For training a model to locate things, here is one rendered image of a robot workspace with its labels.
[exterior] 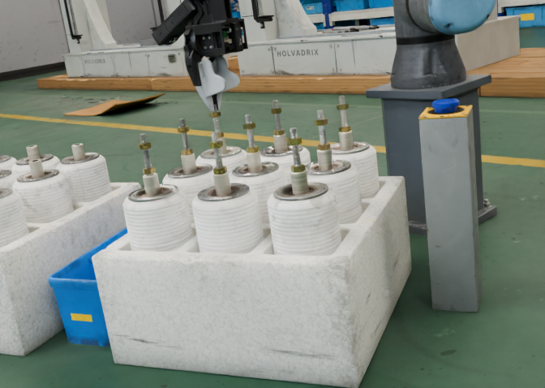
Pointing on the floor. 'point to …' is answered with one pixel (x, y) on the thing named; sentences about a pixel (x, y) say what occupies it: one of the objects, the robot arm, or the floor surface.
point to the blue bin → (82, 298)
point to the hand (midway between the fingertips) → (210, 103)
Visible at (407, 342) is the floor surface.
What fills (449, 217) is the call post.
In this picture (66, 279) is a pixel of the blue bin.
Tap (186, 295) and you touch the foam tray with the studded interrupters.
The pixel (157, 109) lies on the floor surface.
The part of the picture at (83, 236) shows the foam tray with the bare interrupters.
